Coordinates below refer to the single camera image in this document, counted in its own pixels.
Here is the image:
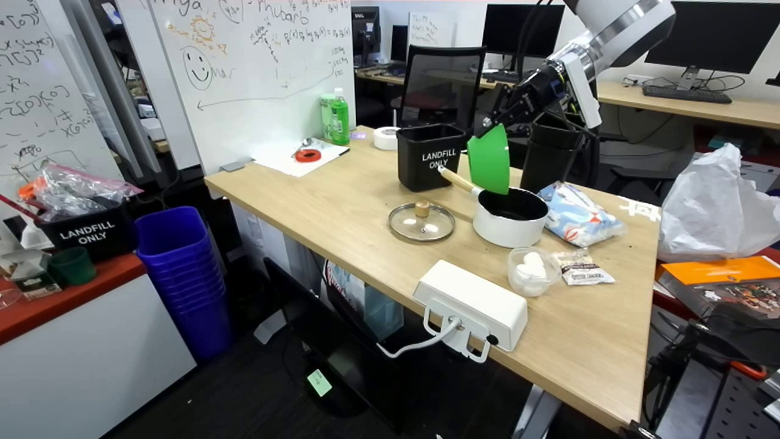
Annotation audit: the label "white paper sheet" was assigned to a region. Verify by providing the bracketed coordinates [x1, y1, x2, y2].
[251, 134, 354, 180]

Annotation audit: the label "glass pot lid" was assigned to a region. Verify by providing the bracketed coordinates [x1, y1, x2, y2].
[385, 197, 457, 247]

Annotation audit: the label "white power cable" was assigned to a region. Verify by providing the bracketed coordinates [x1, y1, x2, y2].
[372, 310, 463, 364]

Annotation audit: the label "orange book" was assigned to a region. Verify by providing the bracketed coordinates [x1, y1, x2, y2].
[657, 254, 780, 290]

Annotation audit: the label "green plastic bowl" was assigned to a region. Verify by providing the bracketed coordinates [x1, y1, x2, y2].
[465, 120, 515, 197]

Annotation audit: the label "clear cup with white marshmallows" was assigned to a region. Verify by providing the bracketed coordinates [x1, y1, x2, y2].
[504, 247, 563, 299]

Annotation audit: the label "whiteboard with dense writing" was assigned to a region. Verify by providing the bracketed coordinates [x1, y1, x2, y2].
[0, 0, 127, 201]

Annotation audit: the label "whiteboard with sun drawing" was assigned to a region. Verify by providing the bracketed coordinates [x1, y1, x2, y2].
[144, 0, 359, 179]

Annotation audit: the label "black mesh office chair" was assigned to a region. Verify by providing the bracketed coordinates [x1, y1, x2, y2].
[398, 45, 489, 139]

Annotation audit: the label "small black landfill bin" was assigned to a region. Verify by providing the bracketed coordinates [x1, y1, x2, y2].
[395, 121, 473, 195]

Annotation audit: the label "blue and white plastic bag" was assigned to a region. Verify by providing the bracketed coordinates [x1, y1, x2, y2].
[536, 180, 627, 252]

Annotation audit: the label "black landfill bin with bags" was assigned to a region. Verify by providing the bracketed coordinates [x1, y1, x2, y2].
[34, 197, 140, 267]

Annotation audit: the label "green wipes canister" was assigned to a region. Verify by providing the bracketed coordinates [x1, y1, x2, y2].
[317, 85, 354, 148]

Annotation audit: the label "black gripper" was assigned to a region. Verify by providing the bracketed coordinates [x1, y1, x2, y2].
[478, 63, 575, 137]

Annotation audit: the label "black computer monitor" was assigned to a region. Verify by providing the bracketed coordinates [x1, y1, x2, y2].
[479, 2, 567, 60]

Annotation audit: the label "wide black monitor on stand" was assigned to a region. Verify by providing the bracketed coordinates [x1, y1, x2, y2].
[640, 0, 780, 104]

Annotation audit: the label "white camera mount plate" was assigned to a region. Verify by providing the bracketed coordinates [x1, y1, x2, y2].
[564, 50, 606, 134]

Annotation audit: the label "small dark green cup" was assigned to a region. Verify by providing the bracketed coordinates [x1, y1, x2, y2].
[43, 245, 99, 290]

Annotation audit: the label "large white plastic bag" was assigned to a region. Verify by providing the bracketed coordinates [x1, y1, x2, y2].
[656, 142, 780, 267]

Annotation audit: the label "white cabinet with red top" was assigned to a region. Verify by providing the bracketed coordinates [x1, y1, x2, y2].
[0, 252, 199, 439]

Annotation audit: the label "white pot with wooden handle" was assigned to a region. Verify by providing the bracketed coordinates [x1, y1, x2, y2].
[437, 163, 552, 252]

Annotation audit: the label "red tape dispenser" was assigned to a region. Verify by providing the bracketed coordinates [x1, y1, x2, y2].
[291, 142, 324, 167]

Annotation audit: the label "small clear snack packet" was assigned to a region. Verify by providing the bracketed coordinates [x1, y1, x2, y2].
[551, 249, 618, 290]

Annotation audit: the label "stack of blue bins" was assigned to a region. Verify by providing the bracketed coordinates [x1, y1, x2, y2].
[131, 202, 238, 365]

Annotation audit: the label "crumpled clear plastic bags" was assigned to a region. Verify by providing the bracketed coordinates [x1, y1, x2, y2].
[14, 159, 146, 226]

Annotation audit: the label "large black stacked bin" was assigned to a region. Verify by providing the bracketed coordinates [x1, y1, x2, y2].
[519, 113, 590, 195]

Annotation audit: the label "white power box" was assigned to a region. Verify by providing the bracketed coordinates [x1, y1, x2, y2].
[411, 258, 530, 365]

